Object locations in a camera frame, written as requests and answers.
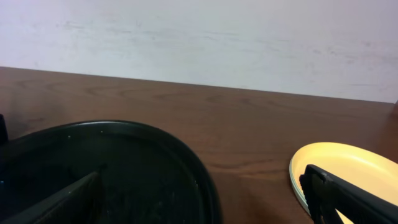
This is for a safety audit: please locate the black round tray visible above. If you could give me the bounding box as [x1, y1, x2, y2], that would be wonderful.
[1, 121, 223, 224]

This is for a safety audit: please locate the yellow plate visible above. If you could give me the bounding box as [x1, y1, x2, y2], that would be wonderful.
[291, 142, 397, 223]

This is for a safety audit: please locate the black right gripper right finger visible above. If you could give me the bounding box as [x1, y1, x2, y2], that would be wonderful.
[299, 165, 397, 224]

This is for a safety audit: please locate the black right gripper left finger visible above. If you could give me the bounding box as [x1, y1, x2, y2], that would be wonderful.
[1, 172, 104, 224]

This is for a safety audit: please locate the mint green plate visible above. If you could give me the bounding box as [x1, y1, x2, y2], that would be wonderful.
[289, 159, 310, 215]

